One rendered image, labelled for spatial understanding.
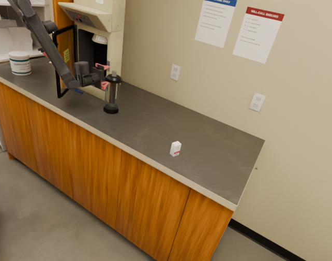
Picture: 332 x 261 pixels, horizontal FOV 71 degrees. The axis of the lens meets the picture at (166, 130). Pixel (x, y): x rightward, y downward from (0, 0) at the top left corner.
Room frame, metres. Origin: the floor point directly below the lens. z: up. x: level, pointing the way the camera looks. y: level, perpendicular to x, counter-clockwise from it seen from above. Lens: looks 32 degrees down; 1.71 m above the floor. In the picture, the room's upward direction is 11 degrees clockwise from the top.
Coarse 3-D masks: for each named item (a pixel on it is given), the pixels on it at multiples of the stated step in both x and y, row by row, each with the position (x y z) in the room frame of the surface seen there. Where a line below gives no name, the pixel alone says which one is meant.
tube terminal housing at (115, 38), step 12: (84, 0) 1.54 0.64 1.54; (108, 0) 1.46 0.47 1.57; (120, 0) 1.50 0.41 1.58; (108, 12) 1.46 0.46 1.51; (120, 12) 1.51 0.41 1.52; (84, 24) 1.54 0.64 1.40; (120, 24) 1.51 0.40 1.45; (108, 36) 1.45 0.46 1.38; (120, 36) 1.52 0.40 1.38; (108, 48) 1.45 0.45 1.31; (120, 48) 1.53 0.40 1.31; (108, 60) 1.45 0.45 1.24; (120, 60) 1.53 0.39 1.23; (108, 72) 1.45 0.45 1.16; (120, 72) 1.54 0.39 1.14; (96, 96) 1.49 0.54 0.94
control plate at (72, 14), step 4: (68, 12) 1.49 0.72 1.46; (72, 12) 1.46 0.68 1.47; (72, 16) 1.50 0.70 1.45; (76, 16) 1.47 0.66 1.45; (80, 16) 1.44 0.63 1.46; (84, 16) 1.42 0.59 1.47; (76, 20) 1.51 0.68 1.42; (84, 20) 1.46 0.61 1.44; (88, 20) 1.43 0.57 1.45; (88, 24) 1.47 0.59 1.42; (92, 24) 1.45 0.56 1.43
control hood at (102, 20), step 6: (60, 6) 1.48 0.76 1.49; (66, 6) 1.44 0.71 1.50; (72, 6) 1.42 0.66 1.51; (78, 6) 1.47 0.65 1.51; (84, 6) 1.52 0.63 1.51; (66, 12) 1.50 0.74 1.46; (78, 12) 1.42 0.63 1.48; (84, 12) 1.39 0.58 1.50; (90, 12) 1.36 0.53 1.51; (96, 12) 1.37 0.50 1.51; (102, 12) 1.42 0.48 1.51; (90, 18) 1.40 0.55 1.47; (96, 18) 1.36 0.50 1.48; (102, 18) 1.37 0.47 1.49; (108, 18) 1.41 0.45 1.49; (96, 24) 1.42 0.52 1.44; (102, 24) 1.38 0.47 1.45; (108, 24) 1.41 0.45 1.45; (102, 30) 1.44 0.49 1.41; (108, 30) 1.42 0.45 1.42
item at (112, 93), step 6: (108, 84) 1.30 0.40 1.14; (114, 84) 1.30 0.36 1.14; (120, 84) 1.35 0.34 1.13; (108, 90) 1.30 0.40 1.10; (114, 90) 1.30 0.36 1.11; (108, 96) 1.30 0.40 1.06; (114, 96) 1.30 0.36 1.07; (108, 102) 1.30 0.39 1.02; (114, 102) 1.30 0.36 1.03; (108, 108) 1.29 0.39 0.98; (114, 108) 1.30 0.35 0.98
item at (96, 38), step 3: (93, 36) 1.55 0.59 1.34; (96, 36) 1.53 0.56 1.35; (99, 36) 1.52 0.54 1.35; (102, 36) 1.52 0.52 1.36; (93, 39) 1.53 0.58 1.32; (96, 39) 1.52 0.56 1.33; (99, 39) 1.51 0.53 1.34; (102, 39) 1.51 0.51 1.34; (105, 39) 1.52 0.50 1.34; (99, 42) 1.51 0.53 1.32; (102, 42) 1.51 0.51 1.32; (105, 42) 1.51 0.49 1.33
